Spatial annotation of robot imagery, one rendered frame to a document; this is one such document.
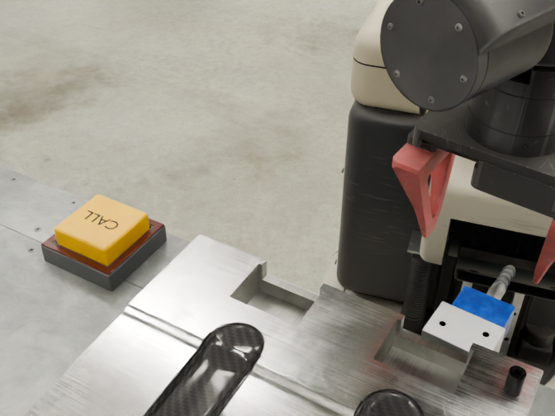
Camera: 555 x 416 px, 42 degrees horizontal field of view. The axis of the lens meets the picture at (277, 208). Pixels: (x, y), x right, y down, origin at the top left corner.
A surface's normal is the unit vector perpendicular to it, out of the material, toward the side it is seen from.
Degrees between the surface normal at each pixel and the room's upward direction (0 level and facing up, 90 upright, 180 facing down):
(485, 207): 98
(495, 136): 90
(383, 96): 90
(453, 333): 0
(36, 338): 0
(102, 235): 0
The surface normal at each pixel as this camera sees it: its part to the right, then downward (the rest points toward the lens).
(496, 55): 0.64, 0.37
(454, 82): -0.76, 0.40
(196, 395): -0.02, -0.75
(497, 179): -0.57, 0.51
